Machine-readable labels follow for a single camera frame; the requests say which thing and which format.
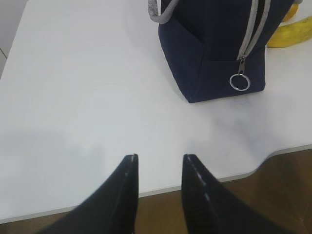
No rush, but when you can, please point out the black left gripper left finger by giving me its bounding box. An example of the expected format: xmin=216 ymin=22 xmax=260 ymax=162
xmin=40 ymin=154 xmax=138 ymax=234

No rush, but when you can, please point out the navy blue lunch bag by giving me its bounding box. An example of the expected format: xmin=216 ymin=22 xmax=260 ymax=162
xmin=148 ymin=0 xmax=293 ymax=103

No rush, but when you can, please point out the yellow banana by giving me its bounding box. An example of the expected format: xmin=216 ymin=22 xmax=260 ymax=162
xmin=267 ymin=16 xmax=312 ymax=48

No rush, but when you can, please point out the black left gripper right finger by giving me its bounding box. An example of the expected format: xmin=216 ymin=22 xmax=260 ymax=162
xmin=181 ymin=155 xmax=280 ymax=234

